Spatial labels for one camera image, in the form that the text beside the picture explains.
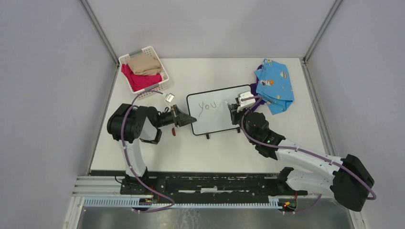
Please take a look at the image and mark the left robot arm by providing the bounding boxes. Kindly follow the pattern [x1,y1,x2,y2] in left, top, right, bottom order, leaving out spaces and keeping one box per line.
[107,104,197,195]

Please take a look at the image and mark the black framed whiteboard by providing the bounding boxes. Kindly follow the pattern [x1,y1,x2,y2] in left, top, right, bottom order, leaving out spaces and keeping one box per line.
[186,84,251,135]

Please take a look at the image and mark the magenta cloth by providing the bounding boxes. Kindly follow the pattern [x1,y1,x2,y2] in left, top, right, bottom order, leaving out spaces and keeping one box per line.
[121,64,162,92]

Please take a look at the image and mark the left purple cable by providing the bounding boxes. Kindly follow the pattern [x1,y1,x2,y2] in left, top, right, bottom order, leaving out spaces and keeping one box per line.
[120,90,176,214]

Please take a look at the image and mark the white plastic basket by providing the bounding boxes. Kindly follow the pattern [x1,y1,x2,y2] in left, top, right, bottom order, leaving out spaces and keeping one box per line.
[118,46,171,94]

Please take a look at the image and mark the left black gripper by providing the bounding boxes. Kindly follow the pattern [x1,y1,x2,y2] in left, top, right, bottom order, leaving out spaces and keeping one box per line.
[156,104,197,128]

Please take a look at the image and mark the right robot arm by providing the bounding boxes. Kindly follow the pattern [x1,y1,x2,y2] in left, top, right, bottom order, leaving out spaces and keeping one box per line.
[227,104,376,212]

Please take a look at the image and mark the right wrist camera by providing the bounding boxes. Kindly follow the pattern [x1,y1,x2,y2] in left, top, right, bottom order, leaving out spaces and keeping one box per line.
[236,91,256,112]

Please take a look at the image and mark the purple cloth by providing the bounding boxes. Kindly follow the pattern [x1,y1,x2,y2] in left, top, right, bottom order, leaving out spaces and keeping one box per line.
[249,64,265,111]

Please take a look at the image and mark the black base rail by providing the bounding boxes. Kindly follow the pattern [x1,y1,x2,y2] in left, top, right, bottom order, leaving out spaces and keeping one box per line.
[115,172,307,212]

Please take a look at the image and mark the beige folded cloth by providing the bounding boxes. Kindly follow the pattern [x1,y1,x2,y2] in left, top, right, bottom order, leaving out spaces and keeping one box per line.
[127,53,161,75]

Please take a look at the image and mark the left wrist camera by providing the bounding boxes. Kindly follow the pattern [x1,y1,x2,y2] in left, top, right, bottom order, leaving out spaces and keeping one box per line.
[165,93,175,104]

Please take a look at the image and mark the purple cable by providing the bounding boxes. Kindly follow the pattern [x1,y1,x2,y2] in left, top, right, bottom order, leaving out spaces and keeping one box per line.
[120,90,176,214]
[240,95,377,214]

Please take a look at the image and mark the blue patterned cloth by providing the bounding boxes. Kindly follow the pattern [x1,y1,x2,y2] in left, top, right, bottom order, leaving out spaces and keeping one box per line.
[254,58,295,115]

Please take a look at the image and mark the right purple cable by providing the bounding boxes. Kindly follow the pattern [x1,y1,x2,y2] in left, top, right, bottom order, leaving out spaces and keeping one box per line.
[240,95,377,214]

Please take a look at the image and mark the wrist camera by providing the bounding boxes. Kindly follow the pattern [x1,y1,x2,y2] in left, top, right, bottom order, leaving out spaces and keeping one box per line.
[236,91,256,112]
[165,93,175,104]

